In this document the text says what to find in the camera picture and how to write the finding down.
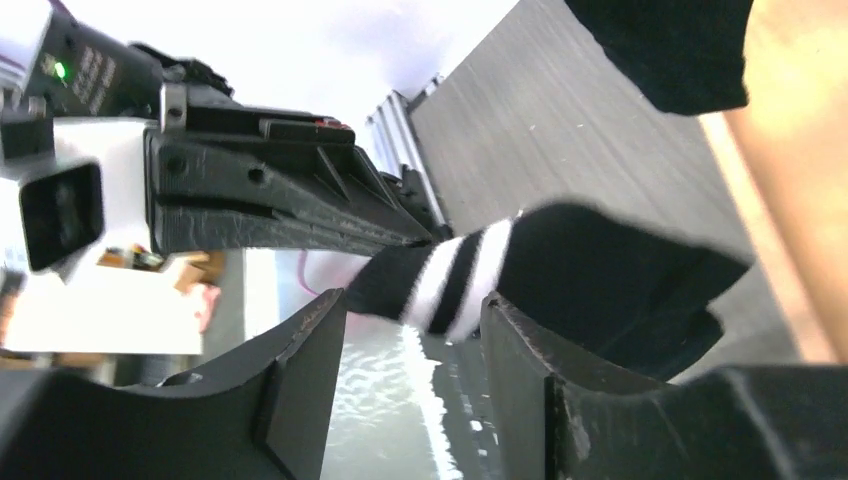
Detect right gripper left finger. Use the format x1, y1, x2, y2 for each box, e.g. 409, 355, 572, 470
1, 289, 346, 479

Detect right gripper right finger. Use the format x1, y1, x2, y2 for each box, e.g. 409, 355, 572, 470
481, 294, 847, 480

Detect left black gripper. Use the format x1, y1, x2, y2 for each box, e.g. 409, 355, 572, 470
144, 84, 435, 256

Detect black sock white stripes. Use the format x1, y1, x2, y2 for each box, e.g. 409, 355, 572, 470
565, 0, 753, 116

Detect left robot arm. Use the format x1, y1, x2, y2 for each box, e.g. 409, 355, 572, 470
23, 9, 436, 255

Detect wooden hanging rack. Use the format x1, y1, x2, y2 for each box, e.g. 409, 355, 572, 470
699, 1, 847, 363

